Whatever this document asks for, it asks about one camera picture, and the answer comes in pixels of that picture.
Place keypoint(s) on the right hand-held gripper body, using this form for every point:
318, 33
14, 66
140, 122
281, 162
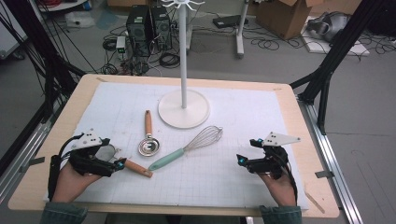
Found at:
271, 163

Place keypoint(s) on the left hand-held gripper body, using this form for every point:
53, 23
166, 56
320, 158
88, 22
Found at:
87, 163

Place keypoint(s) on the white utensil rack stand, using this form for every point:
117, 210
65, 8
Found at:
183, 109

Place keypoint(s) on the person's left hand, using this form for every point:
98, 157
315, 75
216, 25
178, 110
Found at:
70, 186

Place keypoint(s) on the person's right hand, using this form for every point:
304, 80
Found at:
281, 191

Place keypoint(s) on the white grid mat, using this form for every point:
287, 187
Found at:
202, 174

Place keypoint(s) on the grey tape strip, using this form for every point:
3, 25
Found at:
324, 174
32, 163

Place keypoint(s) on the thin wooden strip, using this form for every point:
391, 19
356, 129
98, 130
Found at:
315, 200

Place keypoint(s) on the small white electronic box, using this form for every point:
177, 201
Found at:
120, 43

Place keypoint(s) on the white metal stand leg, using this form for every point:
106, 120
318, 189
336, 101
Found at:
240, 31

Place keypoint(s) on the black computer tower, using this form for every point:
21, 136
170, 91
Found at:
138, 28
161, 26

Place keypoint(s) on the flat black device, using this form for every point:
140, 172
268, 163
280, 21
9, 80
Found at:
229, 21

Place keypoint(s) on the clear plastic bag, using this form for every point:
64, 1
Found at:
79, 19

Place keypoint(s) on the brown cardboard box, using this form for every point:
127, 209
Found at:
281, 15

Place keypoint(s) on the grey padded headset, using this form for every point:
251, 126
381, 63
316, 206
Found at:
330, 26

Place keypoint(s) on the white floor board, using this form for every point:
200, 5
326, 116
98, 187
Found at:
358, 49

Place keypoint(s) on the aluminium rail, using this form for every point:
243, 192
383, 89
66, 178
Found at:
21, 149
330, 149

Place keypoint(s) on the black metal frame strut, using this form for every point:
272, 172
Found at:
46, 56
336, 49

